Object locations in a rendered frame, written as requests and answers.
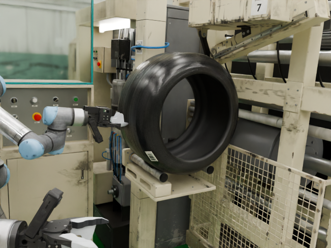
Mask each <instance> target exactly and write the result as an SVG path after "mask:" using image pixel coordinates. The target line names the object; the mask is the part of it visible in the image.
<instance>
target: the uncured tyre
mask: <svg viewBox="0 0 331 248"><path fill-rule="evenodd" d="M184 78H186V80H187V81H188V82H189V84H190V85H191V87H192V90H193V93H194V97H195V109H194V114H193V117H192V120H191V122H190V124H189V126H188V127H187V129H186V130H185V131H184V132H183V134H182V135H180V136H179V137H178V138H176V139H175V140H173V141H171V142H168V143H164V142H163V140H162V136H161V131H160V115H161V110H162V107H163V104H164V101H165V99H166V97H167V95H168V94H169V92H170V91H171V90H172V88H173V87H174V86H175V85H176V84H177V83H178V82H180V81H181V80H183V79H184ZM238 111H239V107H238V95H237V91H236V87H235V84H234V82H233V79H232V77H231V76H230V74H229V73H228V71H227V70H226V69H225V68H224V67H223V66H222V65H221V64H220V63H219V62H217V61H216V60H214V59H212V58H211V57H209V56H206V55H204V54H200V53H192V52H166V53H161V54H157V55H155V56H152V57H150V58H149V59H147V60H145V61H144V62H143V63H141V64H140V65H139V66H138V67H137V68H136V69H135V70H134V71H133V72H132V73H131V74H130V76H129V77H128V78H127V80H126V82H125V84H124V86H123V88H122V91H121V94H120V97H119V102H118V112H119V113H122V114H123V115H124V122H126V123H129V124H128V125H127V126H123V127H120V131H121V133H122V136H123V138H124V140H125V142H126V144H127V145H128V147H129V148H130V149H131V150H132V151H133V152H134V153H135V154H136V155H137V156H139V157H140V158H141V159H143V160H144V161H146V162H148V163H149V164H151V165H152V166H154V167H155V168H157V169H159V170H161V171H163V172H166V173H169V174H176V175H187V174H192V173H195V172H198V171H200V170H202V169H204V168H206V167H208V166H209V165H211V164H212V163H213V162H214V161H215V160H216V159H217V158H218V157H219V156H220V155H221V154H222V153H223V152H224V150H225V149H226V148H227V146H228V145H229V143H230V141H231V139H232V137H233V135H234V132H235V129H236V125H237V121H238ZM145 152H152V153H153V155H154V156H155V158H156V159H157V161H151V160H150V158H149V157H148V155H147V154H146V153H145Z"/></svg>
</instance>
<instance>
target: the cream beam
mask: <svg viewBox="0 0 331 248"><path fill-rule="evenodd" d="M301 1H302V0H268V2H267V10H266V14H260V15H252V16H251V6H252V0H191V1H190V8H189V23H188V27H190V28H210V30H216V31H230V30H241V28H237V26H242V25H247V26H250V27H252V26H261V25H273V24H285V23H290V22H291V21H292V17H293V12H294V5H295V4H297V3H299V2H301Z"/></svg>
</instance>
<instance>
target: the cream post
mask: <svg viewBox="0 0 331 248"><path fill-rule="evenodd" d="M166 5H167V0H137V7H136V38H135V44H136V45H137V40H143V44H142V45H143V46H156V47H158V46H164V45H165V34H166ZM164 52H165V49H164V48H161V49H147V48H142V54H136V50H135V68H134V69H136V68H137V67H138V66H139V65H140V64H141V63H143V62H144V61H145V60H147V59H149V58H150V57H152V56H155V55H157V54H161V53H164ZM156 209H157V202H155V201H154V200H152V199H151V198H150V197H149V196H148V195H147V194H145V193H144V192H143V191H142V190H141V189H140V188H138V187H137V186H136V185H135V184H134V183H133V182H131V205H130V235H129V248H155V229H156Z"/></svg>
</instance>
